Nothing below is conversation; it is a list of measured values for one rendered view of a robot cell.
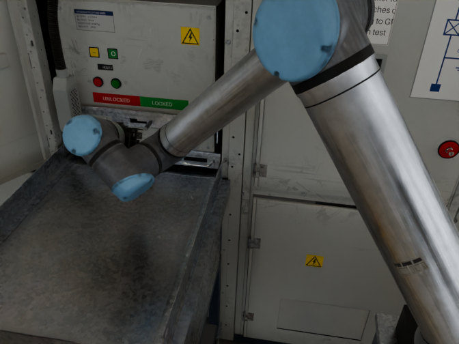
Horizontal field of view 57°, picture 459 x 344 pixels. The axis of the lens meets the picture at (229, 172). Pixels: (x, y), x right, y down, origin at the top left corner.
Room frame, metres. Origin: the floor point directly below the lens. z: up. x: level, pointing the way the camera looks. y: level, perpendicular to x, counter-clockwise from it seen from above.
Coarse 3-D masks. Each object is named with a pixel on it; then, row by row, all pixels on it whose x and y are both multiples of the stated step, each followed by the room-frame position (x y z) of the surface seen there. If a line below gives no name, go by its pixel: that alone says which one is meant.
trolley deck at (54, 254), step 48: (48, 192) 1.09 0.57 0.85; (96, 192) 1.10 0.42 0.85; (144, 192) 1.11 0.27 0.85; (192, 192) 1.12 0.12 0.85; (48, 240) 0.87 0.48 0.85; (96, 240) 0.88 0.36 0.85; (144, 240) 0.89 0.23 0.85; (0, 288) 0.70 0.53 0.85; (48, 288) 0.71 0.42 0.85; (96, 288) 0.71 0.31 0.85; (144, 288) 0.72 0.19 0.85; (192, 288) 0.72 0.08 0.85; (0, 336) 0.58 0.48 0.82; (48, 336) 0.57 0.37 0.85; (96, 336) 0.58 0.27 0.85; (144, 336) 0.58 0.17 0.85
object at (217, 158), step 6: (192, 150) 1.26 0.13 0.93; (198, 150) 1.26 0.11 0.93; (216, 150) 1.27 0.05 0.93; (186, 156) 1.26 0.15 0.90; (192, 156) 1.25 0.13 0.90; (198, 156) 1.25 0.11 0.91; (204, 156) 1.25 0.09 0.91; (216, 156) 1.24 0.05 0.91; (180, 162) 1.26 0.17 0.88; (192, 162) 1.25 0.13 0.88; (198, 162) 1.25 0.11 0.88; (204, 162) 1.25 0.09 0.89; (216, 162) 1.24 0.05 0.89; (216, 168) 1.24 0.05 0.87
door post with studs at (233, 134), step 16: (240, 0) 1.20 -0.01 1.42; (240, 16) 1.20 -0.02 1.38; (240, 32) 1.20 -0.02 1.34; (240, 48) 1.20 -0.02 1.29; (224, 64) 1.21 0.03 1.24; (224, 128) 1.21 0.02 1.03; (240, 128) 1.20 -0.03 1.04; (224, 144) 1.21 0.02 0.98; (240, 144) 1.20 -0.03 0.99; (224, 160) 1.20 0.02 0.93; (240, 160) 1.20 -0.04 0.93; (224, 176) 1.21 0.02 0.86; (240, 176) 1.20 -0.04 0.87; (224, 336) 1.21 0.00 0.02
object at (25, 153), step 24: (0, 0) 1.28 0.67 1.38; (0, 24) 1.27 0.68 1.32; (0, 48) 1.25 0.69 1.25; (24, 48) 1.28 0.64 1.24; (0, 72) 1.24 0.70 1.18; (0, 96) 1.22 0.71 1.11; (24, 96) 1.28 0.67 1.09; (0, 120) 1.21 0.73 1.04; (24, 120) 1.27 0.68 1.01; (0, 144) 1.19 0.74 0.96; (24, 144) 1.25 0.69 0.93; (48, 144) 1.29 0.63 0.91; (0, 168) 1.17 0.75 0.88; (24, 168) 1.23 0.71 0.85
